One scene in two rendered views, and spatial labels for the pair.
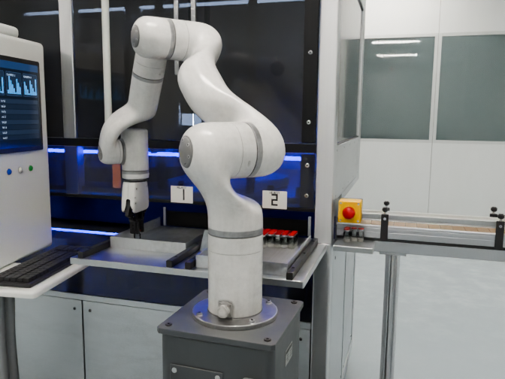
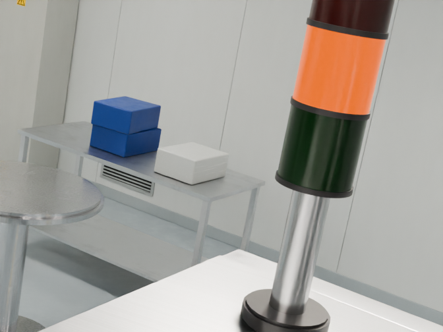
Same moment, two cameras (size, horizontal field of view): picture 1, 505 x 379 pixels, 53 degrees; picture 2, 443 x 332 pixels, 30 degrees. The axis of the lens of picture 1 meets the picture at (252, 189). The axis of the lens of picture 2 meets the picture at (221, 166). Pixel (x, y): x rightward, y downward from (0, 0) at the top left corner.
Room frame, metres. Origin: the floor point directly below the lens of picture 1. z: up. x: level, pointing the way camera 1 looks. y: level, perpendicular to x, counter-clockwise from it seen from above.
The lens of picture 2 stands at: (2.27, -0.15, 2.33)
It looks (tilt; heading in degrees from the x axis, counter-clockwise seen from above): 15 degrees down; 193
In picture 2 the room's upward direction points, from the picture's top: 10 degrees clockwise
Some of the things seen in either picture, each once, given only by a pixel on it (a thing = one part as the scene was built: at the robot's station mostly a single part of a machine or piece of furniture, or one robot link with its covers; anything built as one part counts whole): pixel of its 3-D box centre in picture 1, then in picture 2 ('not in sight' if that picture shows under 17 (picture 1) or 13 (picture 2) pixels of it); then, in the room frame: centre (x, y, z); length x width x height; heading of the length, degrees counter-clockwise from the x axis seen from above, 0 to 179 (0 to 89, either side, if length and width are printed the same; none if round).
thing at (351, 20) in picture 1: (350, 65); not in sight; (2.11, -0.39, 1.51); 0.85 x 0.01 x 0.59; 163
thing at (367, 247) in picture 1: (355, 244); not in sight; (1.68, -0.35, 0.87); 0.14 x 0.13 x 0.02; 163
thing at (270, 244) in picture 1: (267, 239); not in sight; (1.60, -0.05, 0.91); 0.18 x 0.02 x 0.05; 73
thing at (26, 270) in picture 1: (46, 263); not in sight; (1.60, 0.67, 0.82); 0.40 x 0.14 x 0.02; 171
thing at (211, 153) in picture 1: (222, 178); not in sight; (1.07, 0.06, 1.16); 0.19 x 0.12 x 0.24; 123
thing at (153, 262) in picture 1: (210, 250); not in sight; (1.58, 0.13, 0.87); 0.70 x 0.48 x 0.02; 73
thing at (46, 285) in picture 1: (34, 270); not in sight; (1.60, 0.71, 0.79); 0.45 x 0.28 x 0.03; 171
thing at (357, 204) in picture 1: (350, 210); not in sight; (1.64, -0.32, 1.00); 0.08 x 0.07 x 0.07; 163
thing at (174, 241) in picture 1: (170, 233); not in sight; (1.70, 0.28, 0.90); 0.34 x 0.26 x 0.04; 163
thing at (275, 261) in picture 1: (258, 250); not in sight; (1.49, -0.02, 0.90); 0.34 x 0.26 x 0.04; 163
